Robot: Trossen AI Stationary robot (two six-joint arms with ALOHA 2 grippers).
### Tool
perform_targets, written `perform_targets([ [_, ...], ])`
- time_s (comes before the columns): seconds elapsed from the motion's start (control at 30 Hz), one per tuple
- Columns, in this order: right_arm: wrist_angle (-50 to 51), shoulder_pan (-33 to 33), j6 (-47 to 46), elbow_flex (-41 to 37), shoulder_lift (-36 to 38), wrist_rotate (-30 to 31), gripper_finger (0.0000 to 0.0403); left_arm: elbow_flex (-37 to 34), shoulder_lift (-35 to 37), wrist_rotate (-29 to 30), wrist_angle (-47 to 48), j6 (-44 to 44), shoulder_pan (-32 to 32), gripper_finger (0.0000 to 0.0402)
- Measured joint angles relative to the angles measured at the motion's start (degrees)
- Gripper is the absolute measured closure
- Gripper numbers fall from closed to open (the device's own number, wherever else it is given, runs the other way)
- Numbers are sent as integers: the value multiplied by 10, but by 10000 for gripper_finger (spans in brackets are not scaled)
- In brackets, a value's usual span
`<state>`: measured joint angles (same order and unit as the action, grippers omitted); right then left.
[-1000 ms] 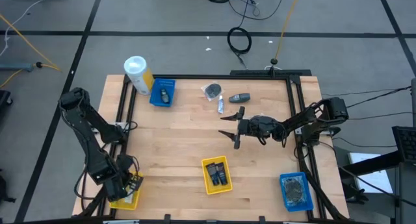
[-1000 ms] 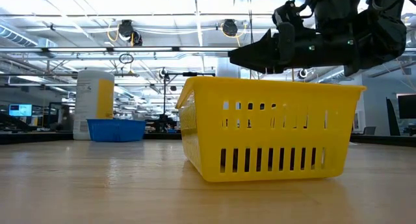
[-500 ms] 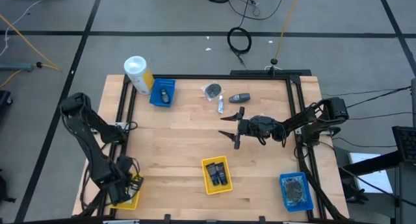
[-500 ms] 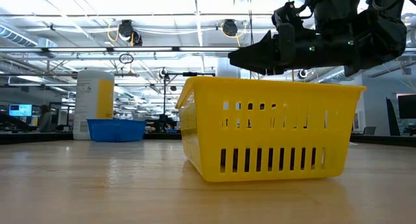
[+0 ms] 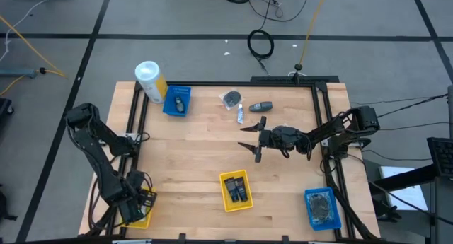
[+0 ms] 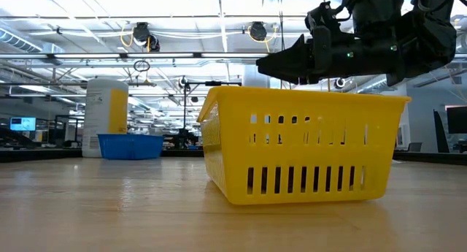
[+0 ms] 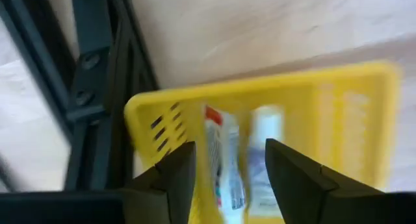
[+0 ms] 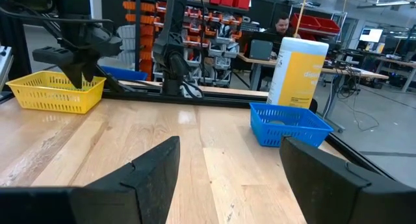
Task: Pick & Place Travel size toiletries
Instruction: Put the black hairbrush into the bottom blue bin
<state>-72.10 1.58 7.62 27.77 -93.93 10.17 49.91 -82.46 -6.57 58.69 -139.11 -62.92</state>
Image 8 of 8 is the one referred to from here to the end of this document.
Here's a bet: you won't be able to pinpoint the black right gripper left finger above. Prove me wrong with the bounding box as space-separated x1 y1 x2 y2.
70 136 181 224

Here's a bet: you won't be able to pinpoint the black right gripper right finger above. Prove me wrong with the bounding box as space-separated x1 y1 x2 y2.
279 136 381 224

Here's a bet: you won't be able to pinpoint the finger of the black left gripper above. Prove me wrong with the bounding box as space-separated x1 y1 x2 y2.
61 59 84 90
83 55 100 83

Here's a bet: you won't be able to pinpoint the yellow plastic basket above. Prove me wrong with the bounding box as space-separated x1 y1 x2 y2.
5 70 107 116

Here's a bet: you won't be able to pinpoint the blue plastic bin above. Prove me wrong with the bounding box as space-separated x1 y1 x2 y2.
99 65 150 82

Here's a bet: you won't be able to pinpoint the blue plastic basket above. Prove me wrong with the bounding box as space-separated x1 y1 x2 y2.
249 101 335 149

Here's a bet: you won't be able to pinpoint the grey metal box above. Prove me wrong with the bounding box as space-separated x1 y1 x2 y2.
0 45 14 95

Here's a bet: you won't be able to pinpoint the white yellow wipes canister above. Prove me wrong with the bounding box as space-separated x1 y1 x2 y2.
266 36 330 110

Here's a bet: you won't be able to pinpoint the grey laptop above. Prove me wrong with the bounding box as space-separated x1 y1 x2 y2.
248 38 274 62

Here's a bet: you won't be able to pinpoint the lit computer monitor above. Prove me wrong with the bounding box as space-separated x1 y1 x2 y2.
358 27 384 44

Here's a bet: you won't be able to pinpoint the person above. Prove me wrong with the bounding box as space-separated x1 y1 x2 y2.
262 11 302 40

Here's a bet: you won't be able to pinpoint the hanging black desk cables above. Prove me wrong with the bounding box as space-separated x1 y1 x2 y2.
336 64 380 132

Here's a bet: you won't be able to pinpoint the yellow cable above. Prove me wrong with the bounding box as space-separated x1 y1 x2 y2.
293 0 309 38

